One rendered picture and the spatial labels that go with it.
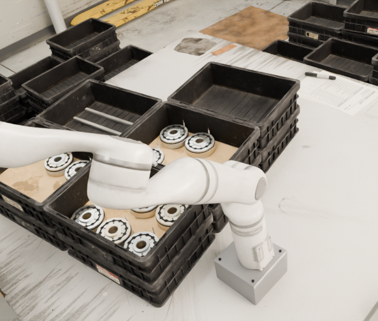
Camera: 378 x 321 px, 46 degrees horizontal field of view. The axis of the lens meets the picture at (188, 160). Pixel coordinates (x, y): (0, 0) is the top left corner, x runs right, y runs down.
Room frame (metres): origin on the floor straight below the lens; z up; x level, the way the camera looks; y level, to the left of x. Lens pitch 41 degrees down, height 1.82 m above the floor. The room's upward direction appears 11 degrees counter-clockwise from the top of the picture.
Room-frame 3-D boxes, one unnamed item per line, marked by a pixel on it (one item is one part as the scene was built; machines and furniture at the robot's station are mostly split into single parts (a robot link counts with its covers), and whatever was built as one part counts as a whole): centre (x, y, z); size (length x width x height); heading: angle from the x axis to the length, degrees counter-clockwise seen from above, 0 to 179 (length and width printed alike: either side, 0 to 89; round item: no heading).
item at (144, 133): (1.15, 0.00, 0.87); 0.40 x 0.30 x 0.11; 47
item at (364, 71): (2.17, -0.99, 0.31); 0.40 x 0.30 x 0.34; 37
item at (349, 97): (1.56, -0.67, 0.70); 0.33 x 0.23 x 0.01; 38
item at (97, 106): (1.42, 0.29, 0.87); 0.40 x 0.30 x 0.11; 47
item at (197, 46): (2.22, -0.15, 0.71); 0.22 x 0.19 x 0.01; 38
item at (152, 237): (0.80, 0.17, 0.86); 0.10 x 0.10 x 0.01
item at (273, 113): (1.37, -0.21, 0.92); 0.40 x 0.30 x 0.02; 47
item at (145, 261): (0.93, 0.20, 0.92); 0.40 x 0.30 x 0.02; 47
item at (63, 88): (2.38, 0.62, 0.37); 0.40 x 0.30 x 0.45; 127
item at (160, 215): (0.90, 0.08, 0.86); 0.10 x 0.10 x 0.01
